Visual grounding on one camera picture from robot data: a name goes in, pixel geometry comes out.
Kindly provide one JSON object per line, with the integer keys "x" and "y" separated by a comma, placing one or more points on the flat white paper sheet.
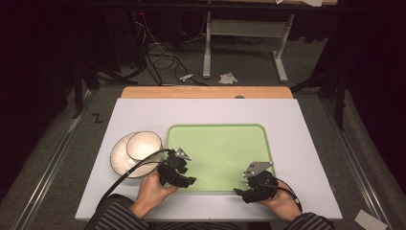
{"x": 370, "y": 220}

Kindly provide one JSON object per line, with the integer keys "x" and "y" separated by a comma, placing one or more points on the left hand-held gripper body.
{"x": 174, "y": 163}

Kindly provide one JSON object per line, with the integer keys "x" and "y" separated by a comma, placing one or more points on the black metal stand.
{"x": 78, "y": 92}
{"x": 341, "y": 96}

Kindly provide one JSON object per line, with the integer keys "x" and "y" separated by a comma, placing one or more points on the grey round table grommet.
{"x": 239, "y": 96}

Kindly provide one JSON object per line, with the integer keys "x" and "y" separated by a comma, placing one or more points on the light green tray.
{"x": 220, "y": 153}

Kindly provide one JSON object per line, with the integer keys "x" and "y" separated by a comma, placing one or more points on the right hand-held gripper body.
{"x": 263, "y": 185}

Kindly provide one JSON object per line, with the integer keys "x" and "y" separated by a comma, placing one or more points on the white bowl with dark rim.
{"x": 143, "y": 145}

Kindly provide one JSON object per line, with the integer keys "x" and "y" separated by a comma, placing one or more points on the metal floor rail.
{"x": 48, "y": 182}
{"x": 354, "y": 159}

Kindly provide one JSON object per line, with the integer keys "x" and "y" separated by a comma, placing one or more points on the small crumpled white paper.
{"x": 186, "y": 77}

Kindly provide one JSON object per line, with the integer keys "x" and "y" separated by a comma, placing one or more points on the white metal desk frame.
{"x": 245, "y": 28}

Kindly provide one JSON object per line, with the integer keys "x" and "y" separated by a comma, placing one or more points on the person's left hand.
{"x": 151, "y": 193}

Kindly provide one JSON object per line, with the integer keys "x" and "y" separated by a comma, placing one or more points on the person's right hand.
{"x": 284, "y": 206}

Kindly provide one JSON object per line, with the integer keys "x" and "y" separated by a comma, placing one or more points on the white ribbed plate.
{"x": 120, "y": 158}

